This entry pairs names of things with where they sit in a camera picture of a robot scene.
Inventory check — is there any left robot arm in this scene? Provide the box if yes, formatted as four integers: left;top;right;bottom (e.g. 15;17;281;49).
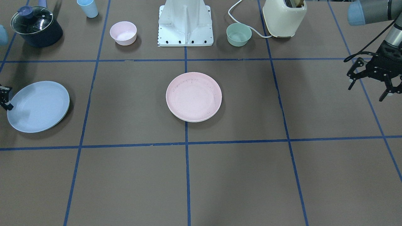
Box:
344;0;402;101

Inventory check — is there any pink plate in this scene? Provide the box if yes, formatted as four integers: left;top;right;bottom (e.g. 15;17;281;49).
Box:
166;72;222;110

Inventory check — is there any light blue cup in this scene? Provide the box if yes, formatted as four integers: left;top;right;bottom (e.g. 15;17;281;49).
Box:
77;0;99;18

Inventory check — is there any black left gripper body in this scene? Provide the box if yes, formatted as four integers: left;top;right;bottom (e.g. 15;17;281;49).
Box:
346;40;402;83

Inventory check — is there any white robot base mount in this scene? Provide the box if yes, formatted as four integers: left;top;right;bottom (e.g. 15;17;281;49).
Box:
157;0;214;47

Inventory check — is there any white toaster cable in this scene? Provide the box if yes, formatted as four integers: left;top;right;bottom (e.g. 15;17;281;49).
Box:
228;0;272;39

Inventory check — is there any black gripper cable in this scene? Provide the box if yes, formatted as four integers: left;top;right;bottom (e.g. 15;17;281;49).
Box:
344;19;399;62

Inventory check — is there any blue plate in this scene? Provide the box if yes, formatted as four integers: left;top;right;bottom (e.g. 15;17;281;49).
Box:
7;81;70;133

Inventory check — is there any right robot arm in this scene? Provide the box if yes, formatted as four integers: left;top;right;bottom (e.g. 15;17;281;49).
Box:
0;25;14;111

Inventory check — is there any cream toaster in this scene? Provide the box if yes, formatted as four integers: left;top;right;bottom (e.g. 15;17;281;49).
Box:
262;0;307;38

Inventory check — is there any cream plate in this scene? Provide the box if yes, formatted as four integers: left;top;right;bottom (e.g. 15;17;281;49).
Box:
169;108;219;122

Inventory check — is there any dark blue pot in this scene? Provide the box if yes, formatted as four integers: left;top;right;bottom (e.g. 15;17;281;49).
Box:
10;0;63;48

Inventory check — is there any green bowl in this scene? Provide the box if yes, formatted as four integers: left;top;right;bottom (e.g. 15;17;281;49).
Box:
226;23;252;47

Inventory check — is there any pink bowl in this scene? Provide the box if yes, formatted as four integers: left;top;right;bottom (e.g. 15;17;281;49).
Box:
109;21;137;46

